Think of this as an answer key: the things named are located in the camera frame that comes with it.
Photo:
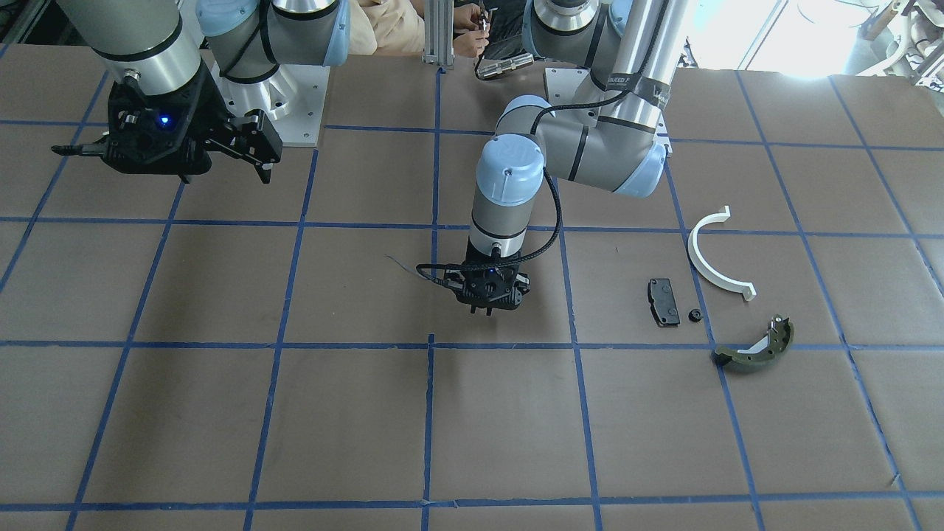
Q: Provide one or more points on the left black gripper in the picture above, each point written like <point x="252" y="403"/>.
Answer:
<point x="522" y="284"/>

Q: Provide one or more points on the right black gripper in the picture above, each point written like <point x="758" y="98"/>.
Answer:
<point x="209" y="112"/>

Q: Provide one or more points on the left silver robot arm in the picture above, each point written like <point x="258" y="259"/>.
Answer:
<point x="605" y="138"/>

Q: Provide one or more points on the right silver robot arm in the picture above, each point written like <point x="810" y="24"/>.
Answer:
<point x="248" y="38"/>

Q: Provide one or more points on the black brake pad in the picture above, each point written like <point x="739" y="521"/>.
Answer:
<point x="662" y="302"/>

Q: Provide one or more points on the person in beige shirt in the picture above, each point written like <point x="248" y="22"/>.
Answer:
<point x="397" y="28"/>

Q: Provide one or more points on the green curved brake shoe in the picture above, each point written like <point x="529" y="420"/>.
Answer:
<point x="766" y="352"/>

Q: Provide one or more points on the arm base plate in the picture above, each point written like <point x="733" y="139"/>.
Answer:
<point x="293" y="97"/>
<point x="568" y="86"/>

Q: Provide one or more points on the white curved plastic bracket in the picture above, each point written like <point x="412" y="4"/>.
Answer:
<point x="706" y="266"/>

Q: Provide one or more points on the aluminium frame post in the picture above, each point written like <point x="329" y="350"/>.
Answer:
<point x="438" y="31"/>

